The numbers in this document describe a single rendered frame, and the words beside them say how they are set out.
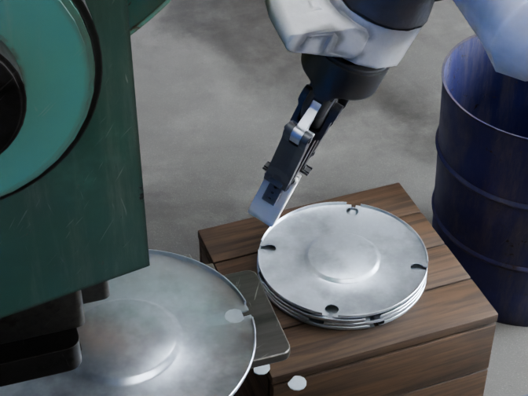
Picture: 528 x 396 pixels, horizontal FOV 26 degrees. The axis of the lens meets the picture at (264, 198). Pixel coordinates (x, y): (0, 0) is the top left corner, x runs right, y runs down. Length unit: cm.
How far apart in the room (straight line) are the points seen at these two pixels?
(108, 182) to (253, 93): 218
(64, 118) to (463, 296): 134
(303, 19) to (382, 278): 103
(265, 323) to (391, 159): 158
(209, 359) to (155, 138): 169
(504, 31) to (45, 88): 40
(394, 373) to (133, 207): 108
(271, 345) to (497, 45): 47
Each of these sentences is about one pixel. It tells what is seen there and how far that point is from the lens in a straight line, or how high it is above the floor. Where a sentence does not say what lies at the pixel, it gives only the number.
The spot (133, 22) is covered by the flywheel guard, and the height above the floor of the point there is 99.
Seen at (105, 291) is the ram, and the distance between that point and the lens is 114.
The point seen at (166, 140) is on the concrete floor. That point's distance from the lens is 287.
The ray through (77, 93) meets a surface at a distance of 68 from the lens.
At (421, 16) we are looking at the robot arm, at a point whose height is 121.
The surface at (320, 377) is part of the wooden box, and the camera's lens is 184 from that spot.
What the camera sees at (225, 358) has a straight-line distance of 123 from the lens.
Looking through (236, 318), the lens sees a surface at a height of 78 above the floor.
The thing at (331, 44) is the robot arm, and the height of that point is 119.
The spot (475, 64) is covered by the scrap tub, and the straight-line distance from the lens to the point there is 243.
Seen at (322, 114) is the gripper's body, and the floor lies 111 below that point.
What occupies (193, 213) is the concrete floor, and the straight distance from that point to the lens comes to 264.
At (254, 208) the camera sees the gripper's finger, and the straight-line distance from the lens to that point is 115.
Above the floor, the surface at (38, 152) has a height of 128.
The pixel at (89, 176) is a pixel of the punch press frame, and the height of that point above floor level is 116.
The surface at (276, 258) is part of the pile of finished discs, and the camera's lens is 195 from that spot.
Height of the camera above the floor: 168
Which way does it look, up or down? 39 degrees down
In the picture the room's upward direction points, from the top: straight up
